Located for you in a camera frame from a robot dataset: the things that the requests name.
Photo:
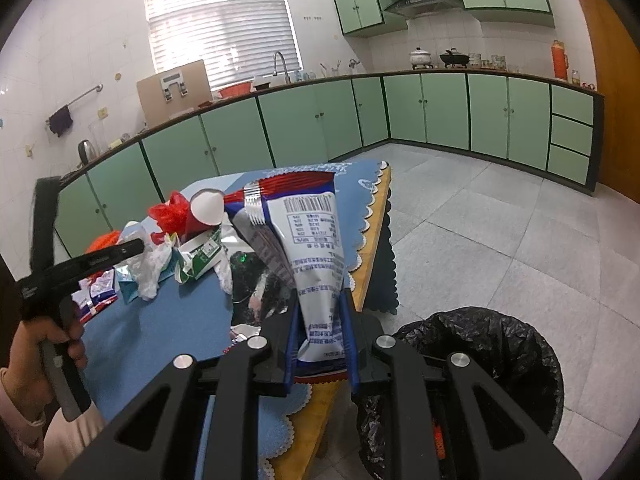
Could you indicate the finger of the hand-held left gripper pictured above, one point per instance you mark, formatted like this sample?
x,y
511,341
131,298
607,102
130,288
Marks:
x,y
110,257

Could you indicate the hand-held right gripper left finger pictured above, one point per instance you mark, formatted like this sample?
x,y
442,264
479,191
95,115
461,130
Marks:
x,y
289,375

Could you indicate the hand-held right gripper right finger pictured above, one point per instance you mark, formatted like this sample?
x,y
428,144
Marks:
x,y
350,355

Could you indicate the orange foam net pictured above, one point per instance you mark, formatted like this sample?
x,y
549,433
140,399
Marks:
x,y
100,242

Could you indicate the red plastic bag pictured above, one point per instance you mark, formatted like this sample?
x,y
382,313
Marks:
x,y
169,212

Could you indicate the white blue snack bag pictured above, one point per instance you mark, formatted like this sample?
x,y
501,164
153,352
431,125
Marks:
x,y
310,240

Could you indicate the bin with black liner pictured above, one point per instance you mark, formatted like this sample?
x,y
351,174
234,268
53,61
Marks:
x,y
490,340

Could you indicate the person's left hand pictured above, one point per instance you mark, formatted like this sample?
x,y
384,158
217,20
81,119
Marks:
x,y
30,360

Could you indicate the teal wrapper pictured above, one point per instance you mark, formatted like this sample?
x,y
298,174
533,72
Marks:
x,y
127,287

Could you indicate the red white small packet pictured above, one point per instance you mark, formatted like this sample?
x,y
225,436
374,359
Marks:
x,y
97,296

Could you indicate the crumpled white plastic bag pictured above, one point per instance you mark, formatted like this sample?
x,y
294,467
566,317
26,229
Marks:
x,y
150,270

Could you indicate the torn silver wrapper piece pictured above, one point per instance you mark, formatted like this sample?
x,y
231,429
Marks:
x,y
245,332

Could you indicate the green milk carton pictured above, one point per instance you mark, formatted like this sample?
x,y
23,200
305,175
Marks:
x,y
200,256

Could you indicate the blue tablecloth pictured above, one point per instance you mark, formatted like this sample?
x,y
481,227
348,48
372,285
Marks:
x,y
175,320

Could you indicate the dark foil wrapper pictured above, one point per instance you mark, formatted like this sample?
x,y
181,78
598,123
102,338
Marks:
x,y
250,280

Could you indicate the steel kettle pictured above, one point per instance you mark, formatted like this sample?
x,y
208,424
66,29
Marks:
x,y
87,152

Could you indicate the red paper cup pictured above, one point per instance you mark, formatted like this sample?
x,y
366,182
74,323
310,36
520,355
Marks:
x,y
206,209

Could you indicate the dark towel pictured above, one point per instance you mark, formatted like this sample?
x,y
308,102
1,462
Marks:
x,y
61,121

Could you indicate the cardboard box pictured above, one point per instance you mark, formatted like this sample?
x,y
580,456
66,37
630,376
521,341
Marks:
x,y
150,100

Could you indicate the metal towel bar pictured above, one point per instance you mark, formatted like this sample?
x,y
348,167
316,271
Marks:
x,y
85,94

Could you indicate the red basin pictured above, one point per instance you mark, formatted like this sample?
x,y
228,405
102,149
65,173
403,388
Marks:
x,y
234,90

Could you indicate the green base cabinets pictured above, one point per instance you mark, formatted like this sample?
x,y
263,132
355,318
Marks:
x,y
300,120

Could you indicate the white window blind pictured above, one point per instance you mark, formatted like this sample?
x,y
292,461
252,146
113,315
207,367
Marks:
x,y
220,25

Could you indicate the metal faucet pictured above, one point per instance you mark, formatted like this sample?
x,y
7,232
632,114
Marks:
x,y
276,60

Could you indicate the black pot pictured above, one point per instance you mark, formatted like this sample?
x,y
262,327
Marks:
x,y
454,58

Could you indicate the row of glass jars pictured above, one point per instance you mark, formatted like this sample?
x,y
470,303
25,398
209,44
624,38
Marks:
x,y
492,62

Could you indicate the range hood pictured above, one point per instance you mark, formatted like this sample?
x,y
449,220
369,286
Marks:
x,y
425,4

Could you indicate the wooden door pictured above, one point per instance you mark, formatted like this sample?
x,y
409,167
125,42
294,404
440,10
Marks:
x,y
615,110

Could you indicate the red thermos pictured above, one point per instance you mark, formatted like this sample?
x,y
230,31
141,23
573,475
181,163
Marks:
x,y
559,60

